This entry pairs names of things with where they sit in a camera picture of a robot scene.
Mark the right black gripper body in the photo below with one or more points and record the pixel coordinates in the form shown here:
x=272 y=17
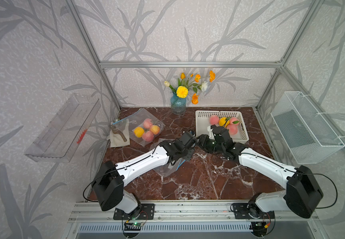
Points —
x=209 y=146

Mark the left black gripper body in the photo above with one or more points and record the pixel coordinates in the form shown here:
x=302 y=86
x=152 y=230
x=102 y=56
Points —
x=187 y=155

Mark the pink peach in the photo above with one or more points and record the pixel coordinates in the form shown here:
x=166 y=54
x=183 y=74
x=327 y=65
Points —
x=232 y=129
x=233 y=120
x=148 y=136
x=147 y=124
x=214 y=119

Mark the clear zip-top bag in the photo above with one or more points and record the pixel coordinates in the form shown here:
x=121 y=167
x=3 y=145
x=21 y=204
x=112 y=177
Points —
x=166 y=167
x=142 y=126

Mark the white perforated plastic basket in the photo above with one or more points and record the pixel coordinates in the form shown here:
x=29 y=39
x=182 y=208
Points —
x=202 y=122

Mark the yellow peach with leaf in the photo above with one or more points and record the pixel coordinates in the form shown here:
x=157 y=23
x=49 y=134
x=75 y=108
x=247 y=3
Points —
x=138 y=132

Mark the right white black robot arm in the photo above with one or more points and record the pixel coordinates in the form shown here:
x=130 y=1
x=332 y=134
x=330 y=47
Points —
x=301 y=192

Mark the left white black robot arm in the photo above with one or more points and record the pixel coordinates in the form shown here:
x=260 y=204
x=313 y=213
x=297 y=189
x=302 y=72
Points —
x=109 y=183

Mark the yellow peach left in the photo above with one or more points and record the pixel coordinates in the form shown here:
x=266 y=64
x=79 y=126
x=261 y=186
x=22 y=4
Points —
x=224 y=122

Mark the blue glass vase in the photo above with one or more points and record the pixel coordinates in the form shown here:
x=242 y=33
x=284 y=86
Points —
x=178 y=105

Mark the orange yellow flower bouquet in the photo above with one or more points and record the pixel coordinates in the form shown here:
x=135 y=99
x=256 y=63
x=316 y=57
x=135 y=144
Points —
x=192 y=86

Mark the brown wooden brush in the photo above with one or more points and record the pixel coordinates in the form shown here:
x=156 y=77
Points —
x=119 y=133

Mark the left circuit board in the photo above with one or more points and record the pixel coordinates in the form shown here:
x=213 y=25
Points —
x=132 y=226

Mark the circuit board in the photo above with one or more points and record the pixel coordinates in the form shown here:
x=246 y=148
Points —
x=132 y=226
x=259 y=227

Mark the right circuit board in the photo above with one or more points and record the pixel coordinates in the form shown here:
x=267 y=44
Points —
x=259 y=227

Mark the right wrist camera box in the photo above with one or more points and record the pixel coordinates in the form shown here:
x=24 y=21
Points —
x=210 y=132

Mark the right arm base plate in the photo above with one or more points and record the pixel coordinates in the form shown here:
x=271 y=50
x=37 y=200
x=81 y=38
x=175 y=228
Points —
x=241 y=210

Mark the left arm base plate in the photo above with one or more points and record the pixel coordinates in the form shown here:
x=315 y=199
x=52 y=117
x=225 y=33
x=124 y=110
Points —
x=141 y=212

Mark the white wire mesh basket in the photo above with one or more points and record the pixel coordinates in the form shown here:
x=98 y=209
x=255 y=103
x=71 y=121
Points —
x=309 y=137

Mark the aluminium frame rail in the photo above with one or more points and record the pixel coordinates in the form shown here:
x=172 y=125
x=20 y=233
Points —
x=179 y=211

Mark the clear plastic wall tray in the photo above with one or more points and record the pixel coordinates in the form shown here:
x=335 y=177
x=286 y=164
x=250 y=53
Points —
x=60 y=139

